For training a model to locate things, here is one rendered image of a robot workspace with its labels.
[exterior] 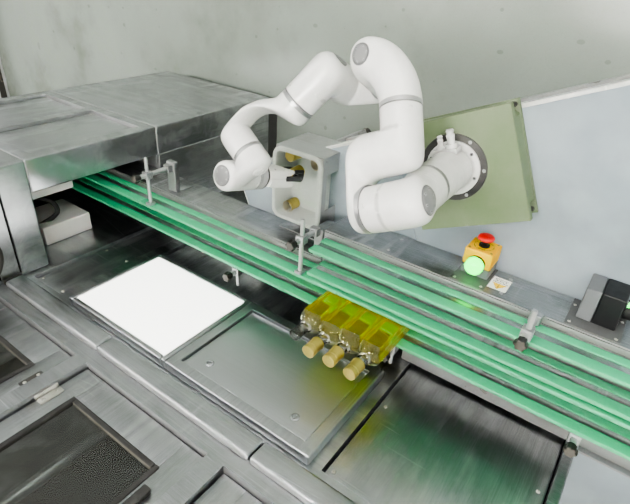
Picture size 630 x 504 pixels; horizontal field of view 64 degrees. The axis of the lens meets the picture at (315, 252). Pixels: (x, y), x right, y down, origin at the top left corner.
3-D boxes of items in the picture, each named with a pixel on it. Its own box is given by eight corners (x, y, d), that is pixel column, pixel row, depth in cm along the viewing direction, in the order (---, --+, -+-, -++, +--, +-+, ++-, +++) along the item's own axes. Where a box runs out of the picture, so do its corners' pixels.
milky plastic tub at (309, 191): (288, 205, 160) (271, 214, 154) (291, 137, 149) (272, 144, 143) (333, 222, 152) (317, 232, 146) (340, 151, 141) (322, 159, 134)
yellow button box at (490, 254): (470, 258, 130) (459, 270, 125) (476, 233, 126) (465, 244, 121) (496, 268, 127) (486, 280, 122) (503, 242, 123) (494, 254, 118)
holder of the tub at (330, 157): (289, 219, 163) (274, 228, 158) (292, 137, 149) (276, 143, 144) (332, 236, 155) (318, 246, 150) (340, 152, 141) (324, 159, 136)
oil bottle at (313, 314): (341, 293, 144) (295, 330, 129) (342, 277, 142) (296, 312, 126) (357, 300, 142) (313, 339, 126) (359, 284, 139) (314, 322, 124)
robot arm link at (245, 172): (238, 130, 114) (260, 161, 111) (267, 132, 122) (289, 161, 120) (205, 174, 121) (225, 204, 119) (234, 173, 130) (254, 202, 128)
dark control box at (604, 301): (582, 299, 117) (574, 317, 111) (594, 271, 113) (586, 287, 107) (620, 313, 113) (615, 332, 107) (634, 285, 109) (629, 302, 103)
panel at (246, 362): (160, 260, 176) (70, 304, 152) (159, 252, 175) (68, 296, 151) (383, 378, 134) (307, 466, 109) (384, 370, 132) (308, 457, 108)
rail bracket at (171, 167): (184, 187, 184) (132, 207, 168) (181, 143, 175) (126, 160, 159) (193, 191, 182) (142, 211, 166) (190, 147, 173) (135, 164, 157)
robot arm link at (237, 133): (318, 118, 114) (257, 179, 122) (287, 78, 117) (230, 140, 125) (301, 111, 107) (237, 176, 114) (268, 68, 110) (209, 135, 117)
